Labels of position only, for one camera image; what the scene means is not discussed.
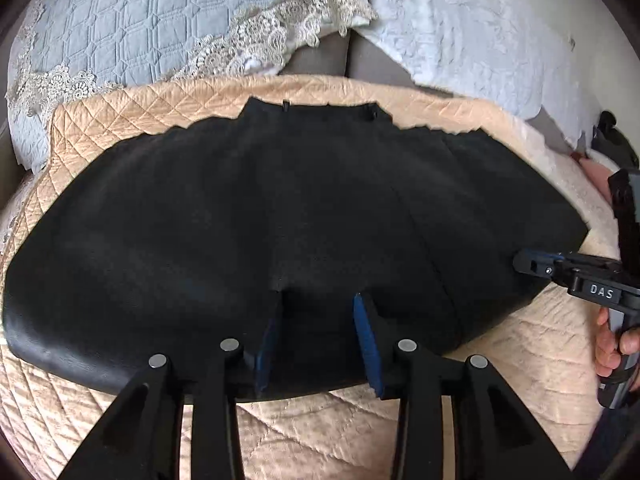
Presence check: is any grey sofa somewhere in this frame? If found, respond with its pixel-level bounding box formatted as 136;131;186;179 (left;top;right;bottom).
0;27;601;196

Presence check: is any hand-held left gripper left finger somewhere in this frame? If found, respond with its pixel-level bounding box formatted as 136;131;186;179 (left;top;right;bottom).
57;305;283;480

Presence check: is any beige quilted mat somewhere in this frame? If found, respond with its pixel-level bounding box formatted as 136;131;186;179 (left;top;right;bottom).
0;75;621;480

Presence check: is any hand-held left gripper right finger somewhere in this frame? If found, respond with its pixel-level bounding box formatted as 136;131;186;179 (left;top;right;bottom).
352;292;576;480

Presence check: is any black leather jacket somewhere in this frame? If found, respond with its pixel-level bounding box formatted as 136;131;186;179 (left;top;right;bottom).
2;97;591;403

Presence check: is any white embossed cover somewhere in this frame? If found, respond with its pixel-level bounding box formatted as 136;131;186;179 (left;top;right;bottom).
350;0;640;146

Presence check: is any person's right hand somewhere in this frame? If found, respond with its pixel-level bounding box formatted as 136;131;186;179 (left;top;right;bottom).
594;305;640;377

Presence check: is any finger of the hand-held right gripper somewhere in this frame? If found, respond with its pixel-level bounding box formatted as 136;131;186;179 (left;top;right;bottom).
512;250;572;282

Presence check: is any blue-grey quilted lace cover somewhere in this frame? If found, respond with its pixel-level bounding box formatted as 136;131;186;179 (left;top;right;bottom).
5;0;376;171

